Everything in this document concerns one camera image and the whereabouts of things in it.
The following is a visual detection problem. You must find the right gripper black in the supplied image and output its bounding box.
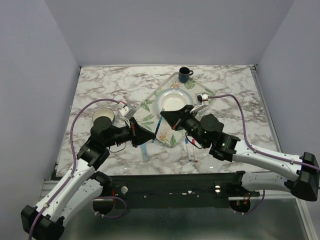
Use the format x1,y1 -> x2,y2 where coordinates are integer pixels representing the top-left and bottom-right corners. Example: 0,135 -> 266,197
161,104 -> 208,148

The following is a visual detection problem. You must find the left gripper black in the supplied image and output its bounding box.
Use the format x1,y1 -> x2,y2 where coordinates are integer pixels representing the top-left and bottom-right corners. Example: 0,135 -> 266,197
104,116 -> 156,148

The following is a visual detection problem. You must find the light blue highlighter body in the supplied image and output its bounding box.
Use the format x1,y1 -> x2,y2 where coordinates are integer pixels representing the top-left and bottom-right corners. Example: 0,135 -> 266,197
140,143 -> 149,162

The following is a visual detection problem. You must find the transparent blue pen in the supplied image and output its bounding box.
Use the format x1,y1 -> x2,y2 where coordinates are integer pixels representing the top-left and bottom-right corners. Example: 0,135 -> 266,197
151,116 -> 163,144

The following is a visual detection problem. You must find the white blue acrylic marker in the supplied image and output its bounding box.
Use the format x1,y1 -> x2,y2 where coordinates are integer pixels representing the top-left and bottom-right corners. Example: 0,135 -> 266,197
185,143 -> 192,162

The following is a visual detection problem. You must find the white red acrylic marker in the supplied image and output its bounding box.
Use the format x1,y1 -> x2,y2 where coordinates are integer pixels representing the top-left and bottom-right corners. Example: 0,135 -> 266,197
192,141 -> 198,163

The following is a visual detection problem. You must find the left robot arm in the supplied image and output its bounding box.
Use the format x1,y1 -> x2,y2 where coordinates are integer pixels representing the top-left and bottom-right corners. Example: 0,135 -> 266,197
21,116 -> 155,240

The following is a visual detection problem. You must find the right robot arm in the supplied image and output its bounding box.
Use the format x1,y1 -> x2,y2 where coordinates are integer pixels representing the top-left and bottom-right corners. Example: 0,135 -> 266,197
160,105 -> 320,202

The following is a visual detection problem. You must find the white blue-rimmed plate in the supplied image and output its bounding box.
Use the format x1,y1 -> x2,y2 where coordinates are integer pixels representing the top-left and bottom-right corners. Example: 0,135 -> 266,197
155,88 -> 194,113

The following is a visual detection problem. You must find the floral serving tray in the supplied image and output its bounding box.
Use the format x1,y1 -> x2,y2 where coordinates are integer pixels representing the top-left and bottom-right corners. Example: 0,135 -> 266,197
134,72 -> 214,147

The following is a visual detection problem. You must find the dark blue mug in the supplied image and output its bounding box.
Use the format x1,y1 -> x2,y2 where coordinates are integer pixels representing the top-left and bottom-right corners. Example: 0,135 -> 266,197
178,67 -> 194,84

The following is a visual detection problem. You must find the teal bowl white inside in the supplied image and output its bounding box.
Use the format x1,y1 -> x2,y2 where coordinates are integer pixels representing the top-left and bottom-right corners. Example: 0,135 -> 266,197
92,107 -> 115,124

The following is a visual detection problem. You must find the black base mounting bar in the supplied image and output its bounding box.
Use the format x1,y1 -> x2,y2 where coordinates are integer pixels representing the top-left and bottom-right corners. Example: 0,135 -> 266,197
92,171 -> 260,209

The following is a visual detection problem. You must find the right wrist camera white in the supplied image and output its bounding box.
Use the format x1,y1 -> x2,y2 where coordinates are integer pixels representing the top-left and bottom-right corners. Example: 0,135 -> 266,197
190,94 -> 209,114

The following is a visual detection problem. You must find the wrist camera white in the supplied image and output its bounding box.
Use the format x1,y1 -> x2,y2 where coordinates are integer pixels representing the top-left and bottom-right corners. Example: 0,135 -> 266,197
190,94 -> 209,114
118,101 -> 137,121

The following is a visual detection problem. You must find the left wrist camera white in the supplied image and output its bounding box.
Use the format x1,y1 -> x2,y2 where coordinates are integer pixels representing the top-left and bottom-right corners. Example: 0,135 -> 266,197
118,101 -> 137,121

